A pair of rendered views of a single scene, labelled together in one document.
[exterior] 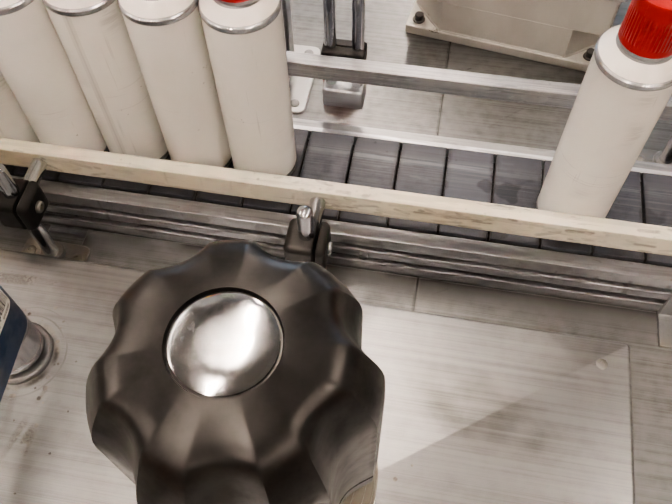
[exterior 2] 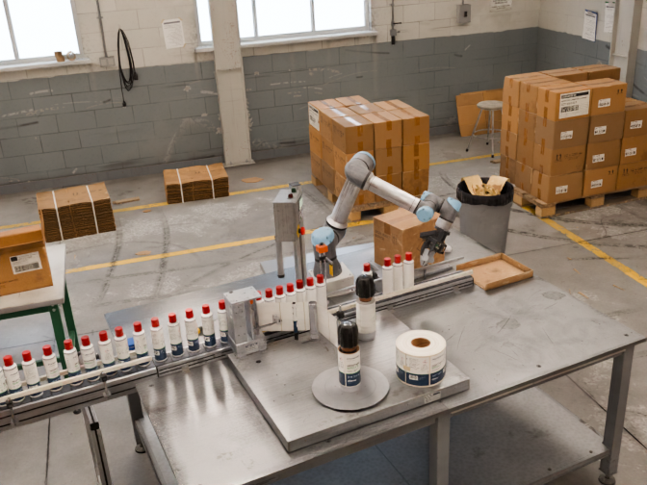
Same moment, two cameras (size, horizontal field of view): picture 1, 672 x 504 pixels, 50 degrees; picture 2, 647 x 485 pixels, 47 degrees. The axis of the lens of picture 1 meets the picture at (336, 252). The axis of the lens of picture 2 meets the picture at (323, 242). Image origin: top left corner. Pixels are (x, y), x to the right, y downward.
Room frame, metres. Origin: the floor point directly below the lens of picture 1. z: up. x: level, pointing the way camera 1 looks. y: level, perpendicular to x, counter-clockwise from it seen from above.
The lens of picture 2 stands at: (-2.15, 1.86, 2.62)
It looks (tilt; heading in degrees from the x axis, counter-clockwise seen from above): 24 degrees down; 324
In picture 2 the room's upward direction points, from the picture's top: 3 degrees counter-clockwise
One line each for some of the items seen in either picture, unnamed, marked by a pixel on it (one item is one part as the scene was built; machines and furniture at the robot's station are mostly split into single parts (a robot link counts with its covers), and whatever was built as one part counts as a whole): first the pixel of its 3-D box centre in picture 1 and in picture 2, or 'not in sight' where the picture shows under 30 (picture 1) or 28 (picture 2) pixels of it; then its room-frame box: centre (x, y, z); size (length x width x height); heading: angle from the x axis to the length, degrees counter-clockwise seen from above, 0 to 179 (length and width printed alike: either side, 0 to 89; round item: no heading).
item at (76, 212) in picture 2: not in sight; (76, 211); (4.55, -0.16, 0.16); 0.65 x 0.54 x 0.32; 74
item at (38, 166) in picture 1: (37, 198); not in sight; (0.33, 0.23, 0.89); 0.06 x 0.03 x 0.12; 168
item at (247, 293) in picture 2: not in sight; (242, 294); (0.35, 0.48, 1.14); 0.14 x 0.11 x 0.01; 78
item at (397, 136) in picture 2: not in sight; (366, 153); (3.25, -2.66, 0.45); 1.20 x 0.84 x 0.89; 161
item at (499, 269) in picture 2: not in sight; (494, 270); (0.16, -0.93, 0.85); 0.30 x 0.26 x 0.04; 78
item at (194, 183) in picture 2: not in sight; (195, 182); (4.60, -1.45, 0.11); 0.65 x 0.54 x 0.22; 67
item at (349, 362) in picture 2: not in sight; (349, 355); (-0.19, 0.34, 1.04); 0.09 x 0.09 x 0.29
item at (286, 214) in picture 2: not in sight; (289, 215); (0.47, 0.14, 1.38); 0.17 x 0.10 x 0.19; 133
